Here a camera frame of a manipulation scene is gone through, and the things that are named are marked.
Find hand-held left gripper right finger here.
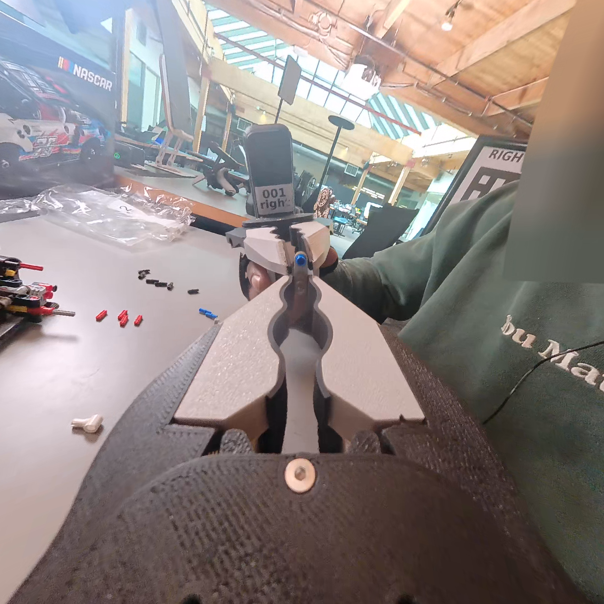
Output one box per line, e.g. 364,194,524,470
308,276,427,450

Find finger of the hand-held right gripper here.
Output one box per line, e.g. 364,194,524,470
243,226,289,274
295,221,332,273

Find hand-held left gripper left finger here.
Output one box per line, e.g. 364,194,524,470
173,275,293,451

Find grey brick connector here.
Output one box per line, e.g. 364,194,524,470
289,266,316,331

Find black toy set box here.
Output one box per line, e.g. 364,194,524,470
0,9,118,199

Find person's right hand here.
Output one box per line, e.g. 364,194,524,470
244,262,285,302

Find black exercise machine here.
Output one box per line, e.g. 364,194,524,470
193,142,251,196

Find black round-top pole stand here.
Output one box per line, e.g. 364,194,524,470
321,115,355,189

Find black sign on pole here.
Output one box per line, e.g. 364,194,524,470
274,56,303,126

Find wooden background desk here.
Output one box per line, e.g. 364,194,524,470
113,163,265,229

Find white ceiling projector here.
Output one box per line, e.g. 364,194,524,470
349,57,383,95

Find wooden easel with black panel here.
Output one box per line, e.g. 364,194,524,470
156,0,199,177

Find clear plastic bag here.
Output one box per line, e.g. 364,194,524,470
0,184,194,248

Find black framed marker sign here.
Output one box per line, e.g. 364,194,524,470
441,136,529,208

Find person's green sweatshirt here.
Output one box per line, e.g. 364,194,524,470
399,278,604,604

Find toy brick car chassis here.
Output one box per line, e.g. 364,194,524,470
0,256,76,350

